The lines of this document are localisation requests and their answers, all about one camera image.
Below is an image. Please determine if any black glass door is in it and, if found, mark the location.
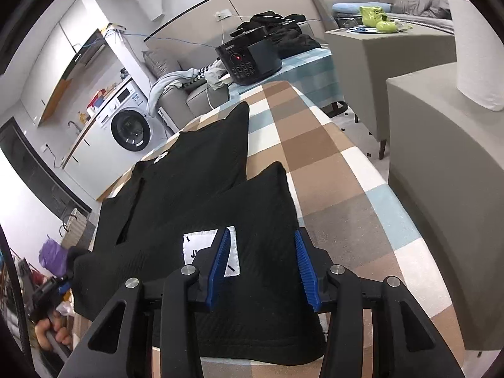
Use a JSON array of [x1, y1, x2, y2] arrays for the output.
[[0, 118, 94, 222]]

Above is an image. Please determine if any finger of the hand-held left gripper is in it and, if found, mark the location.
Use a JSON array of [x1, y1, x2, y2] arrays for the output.
[[57, 270, 78, 297]]

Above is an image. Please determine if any teal checked cloth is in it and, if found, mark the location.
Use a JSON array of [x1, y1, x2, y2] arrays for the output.
[[228, 47, 348, 118]]

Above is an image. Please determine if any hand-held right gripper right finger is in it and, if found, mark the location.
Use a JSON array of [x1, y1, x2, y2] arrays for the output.
[[293, 229, 468, 378]]

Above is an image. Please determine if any white kitchen counter cabinet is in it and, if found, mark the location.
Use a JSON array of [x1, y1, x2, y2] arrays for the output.
[[59, 110, 121, 202]]

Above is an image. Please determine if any small grey sofa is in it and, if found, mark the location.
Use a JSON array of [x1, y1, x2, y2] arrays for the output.
[[142, 49, 232, 135]]

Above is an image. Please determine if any light blue pillow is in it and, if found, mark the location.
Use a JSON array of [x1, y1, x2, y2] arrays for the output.
[[332, 3, 393, 17]]

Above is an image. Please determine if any crumpled white cloth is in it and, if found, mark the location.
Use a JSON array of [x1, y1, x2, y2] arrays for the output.
[[205, 60, 230, 88]]

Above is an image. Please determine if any grey blanket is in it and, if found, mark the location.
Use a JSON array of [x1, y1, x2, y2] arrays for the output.
[[392, 0, 452, 19]]

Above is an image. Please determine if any pile of black clothes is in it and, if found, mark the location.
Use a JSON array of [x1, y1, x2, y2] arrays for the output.
[[235, 11, 326, 55]]

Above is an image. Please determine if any grey white garment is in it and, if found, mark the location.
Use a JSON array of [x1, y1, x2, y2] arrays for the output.
[[147, 69, 198, 116]]

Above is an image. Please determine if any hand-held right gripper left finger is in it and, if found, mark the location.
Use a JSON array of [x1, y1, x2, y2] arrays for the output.
[[58, 226, 233, 378]]

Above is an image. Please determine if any tall grey cabinet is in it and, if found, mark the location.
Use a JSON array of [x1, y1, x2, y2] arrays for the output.
[[386, 61, 504, 352]]

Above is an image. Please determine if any grey ribbed basket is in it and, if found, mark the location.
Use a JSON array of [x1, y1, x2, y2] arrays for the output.
[[63, 207, 90, 251]]

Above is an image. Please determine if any black knit garment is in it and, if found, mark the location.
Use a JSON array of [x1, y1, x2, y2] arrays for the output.
[[73, 101, 327, 365]]

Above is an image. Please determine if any low grey cabinet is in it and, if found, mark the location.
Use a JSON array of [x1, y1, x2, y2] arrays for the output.
[[325, 24, 458, 159]]

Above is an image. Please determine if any black range hood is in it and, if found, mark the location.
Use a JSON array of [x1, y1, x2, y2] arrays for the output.
[[59, 33, 108, 88]]

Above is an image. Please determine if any green plush toy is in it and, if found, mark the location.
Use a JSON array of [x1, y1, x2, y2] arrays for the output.
[[359, 5, 413, 34]]

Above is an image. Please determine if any brown blue checked tablecloth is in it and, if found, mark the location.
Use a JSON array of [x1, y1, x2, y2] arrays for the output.
[[73, 81, 467, 378]]

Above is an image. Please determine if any red box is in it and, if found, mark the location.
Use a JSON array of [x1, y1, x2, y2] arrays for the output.
[[87, 89, 110, 112]]

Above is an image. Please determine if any person's left hand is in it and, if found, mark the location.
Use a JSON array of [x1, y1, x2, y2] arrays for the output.
[[35, 316, 74, 354]]

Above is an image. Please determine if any houndstooth cloth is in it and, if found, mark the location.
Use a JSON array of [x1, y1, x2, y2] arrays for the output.
[[181, 67, 210, 88]]

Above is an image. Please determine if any purple bag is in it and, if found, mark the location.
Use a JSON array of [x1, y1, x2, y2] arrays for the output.
[[38, 235, 70, 281]]

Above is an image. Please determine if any white paper towel roll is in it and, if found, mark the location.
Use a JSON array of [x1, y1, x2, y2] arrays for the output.
[[447, 0, 504, 112]]

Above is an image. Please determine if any white washing machine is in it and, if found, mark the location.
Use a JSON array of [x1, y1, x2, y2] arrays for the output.
[[94, 77, 171, 163]]

